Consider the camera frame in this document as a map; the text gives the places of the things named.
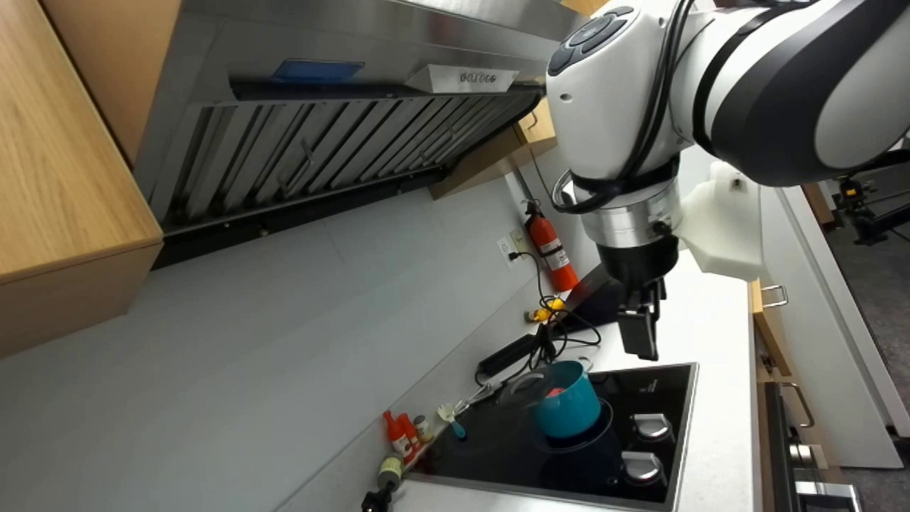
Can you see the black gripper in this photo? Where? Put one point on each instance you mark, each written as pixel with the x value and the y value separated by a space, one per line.
pixel 644 262

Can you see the dark glass pot lid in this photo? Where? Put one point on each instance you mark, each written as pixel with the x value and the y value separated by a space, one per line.
pixel 522 390

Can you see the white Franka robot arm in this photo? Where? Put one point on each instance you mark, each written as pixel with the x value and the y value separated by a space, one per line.
pixel 608 94

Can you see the teal cooking pot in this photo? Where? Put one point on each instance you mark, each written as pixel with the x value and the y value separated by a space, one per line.
pixel 572 412

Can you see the silver cooktop knob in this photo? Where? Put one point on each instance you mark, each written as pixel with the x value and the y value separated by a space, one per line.
pixel 652 427
pixel 640 468

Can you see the small yellow object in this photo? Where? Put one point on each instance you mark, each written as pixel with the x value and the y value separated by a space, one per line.
pixel 544 310

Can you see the red fire extinguisher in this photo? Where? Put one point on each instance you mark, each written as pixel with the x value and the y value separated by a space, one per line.
pixel 549 246

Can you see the wooden base cabinet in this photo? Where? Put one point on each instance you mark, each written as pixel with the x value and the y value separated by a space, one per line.
pixel 771 343

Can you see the black power strip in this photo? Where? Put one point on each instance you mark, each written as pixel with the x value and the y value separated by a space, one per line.
pixel 508 357

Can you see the black glass cooktop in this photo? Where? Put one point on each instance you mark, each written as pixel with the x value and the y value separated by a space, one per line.
pixel 494 449

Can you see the black built-in oven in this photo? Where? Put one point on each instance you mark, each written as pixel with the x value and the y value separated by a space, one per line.
pixel 782 472

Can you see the silver oven knob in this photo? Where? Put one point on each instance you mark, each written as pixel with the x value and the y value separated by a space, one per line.
pixel 799 452

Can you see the teal utensil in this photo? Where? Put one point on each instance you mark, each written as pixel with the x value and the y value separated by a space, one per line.
pixel 458 427

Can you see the black tripod stand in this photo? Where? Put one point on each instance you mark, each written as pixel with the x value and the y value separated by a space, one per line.
pixel 871 216

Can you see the red sauce bottle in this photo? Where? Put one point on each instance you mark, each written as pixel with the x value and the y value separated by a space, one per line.
pixel 403 437

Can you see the small bottle with yellow label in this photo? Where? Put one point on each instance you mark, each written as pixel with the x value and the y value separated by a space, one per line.
pixel 389 471

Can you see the stainless steel range hood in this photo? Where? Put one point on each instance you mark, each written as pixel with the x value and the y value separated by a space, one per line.
pixel 332 144

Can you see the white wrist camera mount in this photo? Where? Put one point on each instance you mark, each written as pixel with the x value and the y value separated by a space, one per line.
pixel 720 222

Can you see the small wooden wall cabinet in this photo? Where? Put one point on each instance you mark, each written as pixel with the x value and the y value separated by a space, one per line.
pixel 494 156

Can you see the large wooden wall cabinet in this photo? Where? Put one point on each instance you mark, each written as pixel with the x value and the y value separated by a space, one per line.
pixel 59 171

